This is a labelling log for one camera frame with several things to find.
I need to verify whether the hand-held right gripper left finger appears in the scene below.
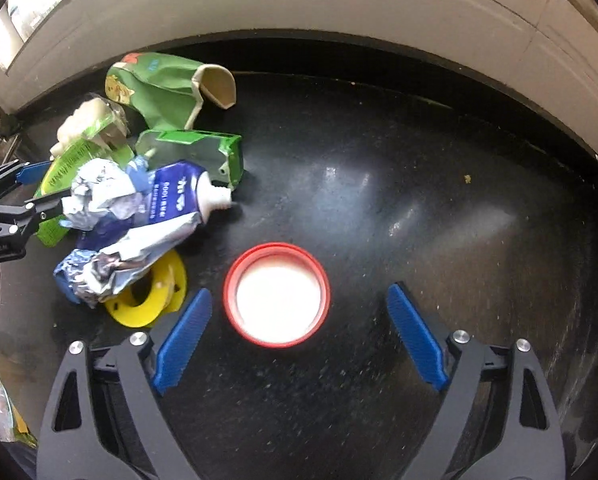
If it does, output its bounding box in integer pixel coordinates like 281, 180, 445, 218
36, 287, 214, 480

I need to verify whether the red jar lid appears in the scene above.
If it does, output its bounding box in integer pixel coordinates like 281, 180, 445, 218
223, 242, 331, 349

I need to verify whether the green cardboard box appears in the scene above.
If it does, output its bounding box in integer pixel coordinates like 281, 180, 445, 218
136, 129, 244, 190

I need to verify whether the clear bag with white contents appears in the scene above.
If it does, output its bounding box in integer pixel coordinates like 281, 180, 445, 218
49, 92, 130, 161

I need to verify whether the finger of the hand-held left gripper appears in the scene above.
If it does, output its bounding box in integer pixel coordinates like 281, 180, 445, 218
8, 192, 67, 249
0, 159, 53, 202

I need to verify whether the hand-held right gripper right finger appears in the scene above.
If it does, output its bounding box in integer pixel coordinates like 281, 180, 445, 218
385, 282, 566, 480

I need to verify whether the yellow tape spool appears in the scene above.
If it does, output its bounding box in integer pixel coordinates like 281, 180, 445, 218
104, 249, 188, 328

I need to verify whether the green plastic packet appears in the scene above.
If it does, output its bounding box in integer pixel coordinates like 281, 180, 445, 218
31, 137, 134, 247

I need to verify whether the silver foil wrapper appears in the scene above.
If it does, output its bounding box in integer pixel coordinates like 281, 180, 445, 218
60, 157, 147, 231

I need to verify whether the green torn paper bag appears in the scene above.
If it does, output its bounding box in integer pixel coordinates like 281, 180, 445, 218
104, 52, 237, 131

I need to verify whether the blue squeezed toothpaste tube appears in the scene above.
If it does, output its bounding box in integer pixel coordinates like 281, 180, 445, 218
54, 160, 237, 308

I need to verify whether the colourful plastic bag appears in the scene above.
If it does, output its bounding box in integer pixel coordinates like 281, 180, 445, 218
0, 370, 36, 447

